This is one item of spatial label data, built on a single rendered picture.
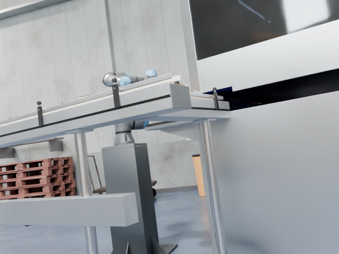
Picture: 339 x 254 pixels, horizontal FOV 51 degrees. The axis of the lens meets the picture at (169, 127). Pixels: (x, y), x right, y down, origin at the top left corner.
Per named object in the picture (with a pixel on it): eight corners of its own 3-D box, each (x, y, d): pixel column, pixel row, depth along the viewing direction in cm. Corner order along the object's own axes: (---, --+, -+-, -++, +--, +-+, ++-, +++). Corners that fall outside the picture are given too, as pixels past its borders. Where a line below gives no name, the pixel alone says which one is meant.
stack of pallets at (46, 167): (79, 201, 682) (74, 156, 688) (52, 210, 602) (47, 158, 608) (25, 206, 718) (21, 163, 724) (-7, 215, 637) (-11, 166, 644)
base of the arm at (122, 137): (110, 146, 253) (108, 132, 254) (119, 146, 268) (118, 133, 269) (129, 143, 249) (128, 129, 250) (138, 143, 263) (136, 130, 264)
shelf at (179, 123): (253, 119, 267) (252, 117, 267) (208, 119, 210) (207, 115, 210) (198, 128, 294) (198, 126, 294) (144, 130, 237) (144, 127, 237)
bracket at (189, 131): (208, 141, 223) (206, 121, 224) (206, 142, 220) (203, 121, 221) (164, 147, 242) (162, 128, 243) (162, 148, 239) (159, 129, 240)
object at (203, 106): (209, 121, 208) (205, 94, 209) (233, 117, 199) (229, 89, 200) (131, 121, 151) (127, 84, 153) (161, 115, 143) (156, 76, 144)
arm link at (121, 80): (96, 71, 281) (124, 73, 241) (109, 72, 287) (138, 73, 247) (96, 86, 283) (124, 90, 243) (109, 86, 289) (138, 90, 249)
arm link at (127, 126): (112, 133, 261) (109, 114, 262) (128, 131, 268) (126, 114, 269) (119, 131, 251) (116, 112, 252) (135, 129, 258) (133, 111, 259)
